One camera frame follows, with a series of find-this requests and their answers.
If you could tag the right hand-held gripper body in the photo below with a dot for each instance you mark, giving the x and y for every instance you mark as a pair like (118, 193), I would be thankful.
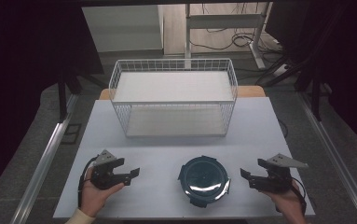
(277, 182)

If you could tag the black stand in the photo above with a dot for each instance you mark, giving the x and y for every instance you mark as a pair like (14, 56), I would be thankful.
(316, 99)
(62, 99)

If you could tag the white power strip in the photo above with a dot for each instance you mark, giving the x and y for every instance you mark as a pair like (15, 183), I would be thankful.
(280, 69)

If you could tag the wooden table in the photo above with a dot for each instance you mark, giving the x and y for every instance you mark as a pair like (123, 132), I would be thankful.
(250, 91)

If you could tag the person's right hand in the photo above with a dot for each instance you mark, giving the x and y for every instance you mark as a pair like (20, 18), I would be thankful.
(288, 200)

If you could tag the white metal desk frame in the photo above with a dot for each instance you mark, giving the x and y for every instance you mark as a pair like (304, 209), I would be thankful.
(226, 21)

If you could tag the black curtain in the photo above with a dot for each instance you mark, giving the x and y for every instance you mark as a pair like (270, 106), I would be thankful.
(20, 77)
(350, 62)

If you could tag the aluminium rail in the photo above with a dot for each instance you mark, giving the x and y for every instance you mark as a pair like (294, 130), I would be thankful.
(47, 155)
(334, 155)

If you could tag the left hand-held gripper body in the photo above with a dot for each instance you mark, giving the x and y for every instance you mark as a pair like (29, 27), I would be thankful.
(100, 179)

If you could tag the person's left hand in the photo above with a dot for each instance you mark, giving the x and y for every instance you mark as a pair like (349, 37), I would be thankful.
(93, 197)

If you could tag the dark teal round food container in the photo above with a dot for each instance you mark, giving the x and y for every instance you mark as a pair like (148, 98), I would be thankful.
(204, 182)

